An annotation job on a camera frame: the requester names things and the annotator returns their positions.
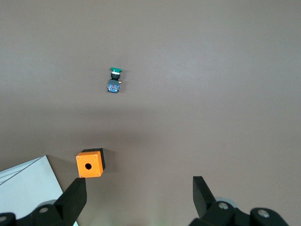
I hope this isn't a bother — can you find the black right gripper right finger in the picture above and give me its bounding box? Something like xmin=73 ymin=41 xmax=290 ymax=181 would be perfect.
xmin=188 ymin=176 xmax=291 ymax=226

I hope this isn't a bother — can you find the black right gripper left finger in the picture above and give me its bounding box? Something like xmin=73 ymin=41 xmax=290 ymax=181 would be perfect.
xmin=0 ymin=178 xmax=87 ymax=226

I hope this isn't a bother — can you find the white drawer cabinet housing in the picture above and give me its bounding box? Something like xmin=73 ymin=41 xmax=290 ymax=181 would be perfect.
xmin=0 ymin=154 xmax=78 ymax=226

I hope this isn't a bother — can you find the green mushroom push button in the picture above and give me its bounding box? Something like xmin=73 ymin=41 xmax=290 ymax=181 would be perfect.
xmin=107 ymin=66 xmax=125 ymax=94

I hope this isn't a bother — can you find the brown table cover mat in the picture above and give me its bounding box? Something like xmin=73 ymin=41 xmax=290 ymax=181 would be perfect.
xmin=0 ymin=0 xmax=301 ymax=226

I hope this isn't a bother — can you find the orange push button enclosure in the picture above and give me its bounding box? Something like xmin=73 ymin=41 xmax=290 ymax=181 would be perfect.
xmin=75 ymin=147 xmax=106 ymax=179

